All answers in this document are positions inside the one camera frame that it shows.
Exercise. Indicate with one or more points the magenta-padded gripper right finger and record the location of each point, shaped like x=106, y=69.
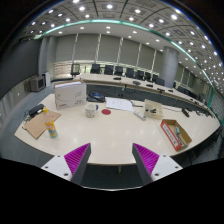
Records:
x=146, y=159

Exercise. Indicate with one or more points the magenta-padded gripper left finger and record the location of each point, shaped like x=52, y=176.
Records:
x=77, y=159

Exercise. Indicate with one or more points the yellow-capped drink bottle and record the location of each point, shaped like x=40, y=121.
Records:
x=51, y=128

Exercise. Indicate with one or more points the open cardboard box red-lined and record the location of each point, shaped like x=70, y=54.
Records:
x=176, y=133

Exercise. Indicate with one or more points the small white oblong box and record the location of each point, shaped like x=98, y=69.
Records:
x=140, y=115

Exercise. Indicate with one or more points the white dotted mug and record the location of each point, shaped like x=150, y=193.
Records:
x=90, y=110

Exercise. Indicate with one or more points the brown cardboard sheet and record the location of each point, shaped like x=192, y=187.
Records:
x=38, y=126

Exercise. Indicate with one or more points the white printed paper sheet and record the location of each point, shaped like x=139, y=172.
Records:
x=119, y=104

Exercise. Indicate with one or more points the white paper ream box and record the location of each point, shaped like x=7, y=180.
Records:
x=69, y=96

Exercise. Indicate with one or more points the black flat device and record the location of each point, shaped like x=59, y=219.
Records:
x=36, y=110

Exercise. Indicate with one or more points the long curved conference desk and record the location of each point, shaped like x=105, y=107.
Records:
x=106, y=79

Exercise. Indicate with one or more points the grey boxy monitor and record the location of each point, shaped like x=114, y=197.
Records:
x=36, y=83

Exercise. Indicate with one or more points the row of black office chairs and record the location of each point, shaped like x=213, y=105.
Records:
x=118, y=70

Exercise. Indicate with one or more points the group of ceiling lights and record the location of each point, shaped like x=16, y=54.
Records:
x=109, y=6

